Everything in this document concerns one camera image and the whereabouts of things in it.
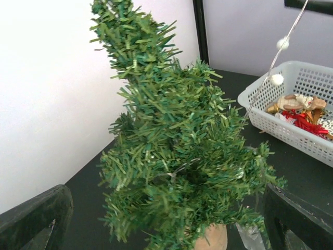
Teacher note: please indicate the white perforated plastic basket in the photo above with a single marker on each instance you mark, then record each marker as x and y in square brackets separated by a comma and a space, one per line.
[299, 77]

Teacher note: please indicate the brown satin bow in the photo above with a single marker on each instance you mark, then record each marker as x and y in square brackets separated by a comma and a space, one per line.
[316, 116]

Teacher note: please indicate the small green christmas tree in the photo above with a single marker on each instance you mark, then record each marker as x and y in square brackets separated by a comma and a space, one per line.
[179, 162]

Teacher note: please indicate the gold bell ornament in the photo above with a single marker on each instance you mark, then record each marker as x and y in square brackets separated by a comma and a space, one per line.
[272, 109]

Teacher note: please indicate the round wooden tree base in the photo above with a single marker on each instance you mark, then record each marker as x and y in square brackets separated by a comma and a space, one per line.
[215, 238]

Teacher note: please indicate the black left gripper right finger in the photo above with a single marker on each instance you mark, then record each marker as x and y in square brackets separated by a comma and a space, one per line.
[285, 212]

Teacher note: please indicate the wooden ornament pieces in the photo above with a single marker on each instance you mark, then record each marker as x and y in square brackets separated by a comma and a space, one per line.
[300, 102]

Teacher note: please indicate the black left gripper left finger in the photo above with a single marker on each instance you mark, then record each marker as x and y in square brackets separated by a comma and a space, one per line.
[40, 222]

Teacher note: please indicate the white snowflake ornament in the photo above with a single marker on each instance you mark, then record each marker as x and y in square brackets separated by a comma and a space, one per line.
[327, 124]

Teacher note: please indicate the red star ornament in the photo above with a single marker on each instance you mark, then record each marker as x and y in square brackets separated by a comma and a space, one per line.
[301, 122]

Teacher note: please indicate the right black frame post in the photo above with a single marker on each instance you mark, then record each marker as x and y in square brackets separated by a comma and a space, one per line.
[201, 30]

